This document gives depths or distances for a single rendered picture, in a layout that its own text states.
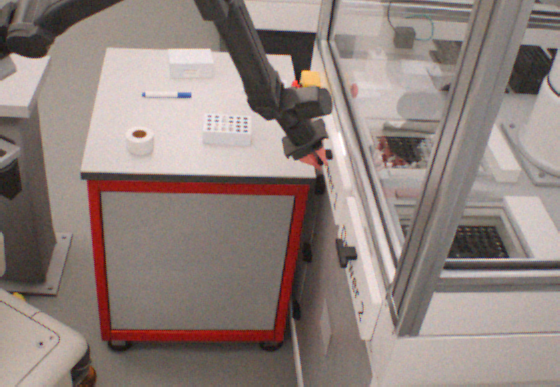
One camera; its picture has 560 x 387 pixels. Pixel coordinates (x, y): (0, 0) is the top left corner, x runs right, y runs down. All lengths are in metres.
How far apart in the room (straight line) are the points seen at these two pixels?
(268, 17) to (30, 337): 1.21
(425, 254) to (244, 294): 1.08
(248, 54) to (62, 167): 1.85
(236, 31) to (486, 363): 0.73
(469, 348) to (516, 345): 0.09
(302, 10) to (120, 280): 1.01
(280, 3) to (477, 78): 1.45
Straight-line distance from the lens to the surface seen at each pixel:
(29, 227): 2.34
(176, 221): 1.86
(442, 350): 1.25
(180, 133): 1.86
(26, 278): 2.52
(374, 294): 1.27
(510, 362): 1.34
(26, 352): 1.99
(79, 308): 2.44
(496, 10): 0.86
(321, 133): 1.50
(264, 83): 1.33
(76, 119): 3.29
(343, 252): 1.35
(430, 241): 1.04
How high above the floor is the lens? 1.84
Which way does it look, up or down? 38 degrees down
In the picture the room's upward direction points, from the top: 8 degrees clockwise
